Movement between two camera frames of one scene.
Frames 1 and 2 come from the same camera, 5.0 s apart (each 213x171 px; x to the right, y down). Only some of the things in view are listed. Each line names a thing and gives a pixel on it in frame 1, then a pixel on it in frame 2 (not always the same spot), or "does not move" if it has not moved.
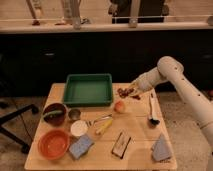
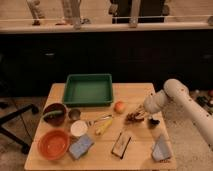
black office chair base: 25,148 does not move
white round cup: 79,128 does not move
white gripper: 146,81 → 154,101
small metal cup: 74,114 does not move
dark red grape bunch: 123,93 → 132,117
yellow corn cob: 104,126 does not move
